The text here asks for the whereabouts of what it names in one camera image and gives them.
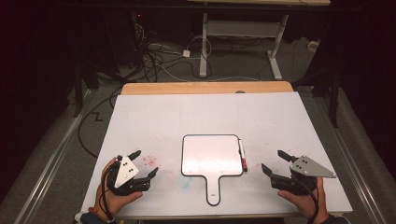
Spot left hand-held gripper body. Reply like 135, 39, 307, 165
106, 154, 152, 197

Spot small white box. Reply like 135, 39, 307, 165
307, 39, 322, 52

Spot red bracelet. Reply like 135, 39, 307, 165
88, 206, 115, 224

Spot hand-held gripper cable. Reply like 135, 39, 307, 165
295, 178, 320, 224
100, 160, 122, 222

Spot long black floor cable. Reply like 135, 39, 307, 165
77, 86, 123, 159

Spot left hand-held gripper cable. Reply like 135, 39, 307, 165
100, 160, 122, 222

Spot person's right hand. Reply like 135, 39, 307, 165
277, 176, 330, 222

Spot black stand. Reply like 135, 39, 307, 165
72, 59, 101, 119
292, 62, 343, 129

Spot white floor cable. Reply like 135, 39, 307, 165
148, 35, 261, 83

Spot wooden table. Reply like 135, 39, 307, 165
120, 80, 345, 222

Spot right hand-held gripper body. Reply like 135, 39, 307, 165
270, 154, 338, 197

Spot person's left hand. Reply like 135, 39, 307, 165
92, 157, 144, 217

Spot white marker with red cap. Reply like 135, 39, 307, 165
237, 139, 249, 173

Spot white table cover sheet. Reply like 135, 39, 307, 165
80, 91, 354, 219

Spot right hand-held gripper cable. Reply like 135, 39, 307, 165
295, 178, 320, 224

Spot metal floor rail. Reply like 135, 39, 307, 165
12, 89, 94, 224
311, 92, 388, 224

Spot white paddle whiteboard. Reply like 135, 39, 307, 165
180, 133, 245, 207

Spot white desk with metal legs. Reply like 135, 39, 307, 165
186, 0, 332, 81

